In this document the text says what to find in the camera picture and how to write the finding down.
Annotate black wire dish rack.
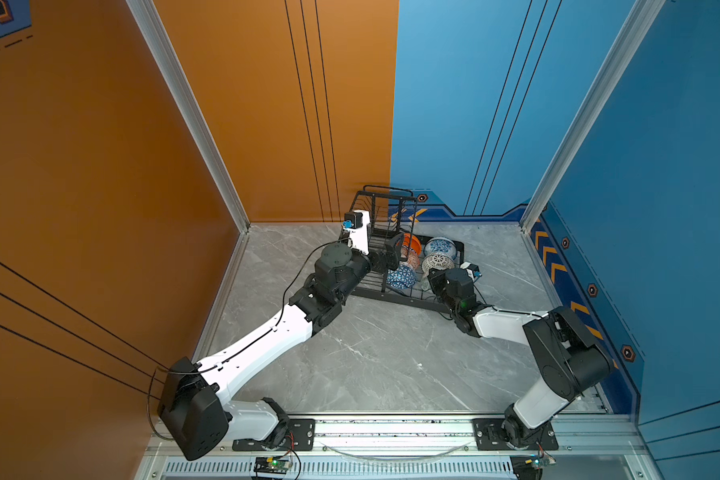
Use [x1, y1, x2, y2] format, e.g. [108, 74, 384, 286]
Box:
[352, 184, 449, 315]

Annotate dark blue geometric bowl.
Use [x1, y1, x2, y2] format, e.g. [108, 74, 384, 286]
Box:
[386, 263, 417, 291]

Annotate orange plastic bowl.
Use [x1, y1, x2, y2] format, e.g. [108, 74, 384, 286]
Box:
[403, 233, 423, 256]

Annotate blue white floral bowl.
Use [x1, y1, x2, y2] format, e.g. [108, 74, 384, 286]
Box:
[424, 237, 458, 260]

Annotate white red lattice bowl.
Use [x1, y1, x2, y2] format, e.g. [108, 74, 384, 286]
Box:
[421, 253, 455, 276]

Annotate red patterned bowl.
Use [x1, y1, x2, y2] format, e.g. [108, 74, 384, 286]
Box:
[404, 249, 420, 271]

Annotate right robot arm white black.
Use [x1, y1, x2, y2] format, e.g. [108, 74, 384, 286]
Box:
[428, 268, 615, 449]

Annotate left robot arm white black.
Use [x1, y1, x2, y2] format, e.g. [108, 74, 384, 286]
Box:
[157, 230, 404, 461]

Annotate right circuit board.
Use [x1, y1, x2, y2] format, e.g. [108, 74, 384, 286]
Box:
[510, 455, 557, 480]

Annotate left green circuit board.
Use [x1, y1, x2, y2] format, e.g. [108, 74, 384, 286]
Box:
[252, 456, 296, 480]

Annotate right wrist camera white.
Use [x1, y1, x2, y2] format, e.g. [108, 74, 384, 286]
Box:
[460, 262, 482, 282]

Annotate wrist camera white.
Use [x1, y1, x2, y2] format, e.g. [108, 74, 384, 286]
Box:
[342, 210, 370, 254]
[460, 262, 482, 282]

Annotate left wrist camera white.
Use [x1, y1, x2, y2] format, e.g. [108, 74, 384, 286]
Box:
[342, 210, 370, 254]

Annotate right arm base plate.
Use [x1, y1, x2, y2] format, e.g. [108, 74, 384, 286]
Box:
[472, 417, 559, 451]

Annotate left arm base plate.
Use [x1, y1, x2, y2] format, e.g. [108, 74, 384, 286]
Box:
[232, 418, 316, 453]

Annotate aluminium front rail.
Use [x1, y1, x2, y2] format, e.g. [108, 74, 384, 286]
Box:
[135, 413, 662, 479]

